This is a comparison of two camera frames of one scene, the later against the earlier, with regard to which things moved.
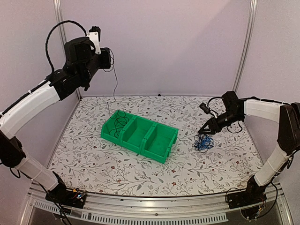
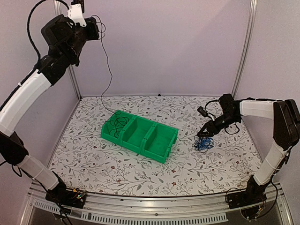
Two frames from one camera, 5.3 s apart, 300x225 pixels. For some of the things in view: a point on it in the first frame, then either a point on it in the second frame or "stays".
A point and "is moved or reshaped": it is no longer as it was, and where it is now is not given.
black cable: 108,102 is moved or reshaped
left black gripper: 106,63 -> 94,33
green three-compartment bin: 153,141 stays
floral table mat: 218,163 stays
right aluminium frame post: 246,44 stays
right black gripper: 213,125 stays
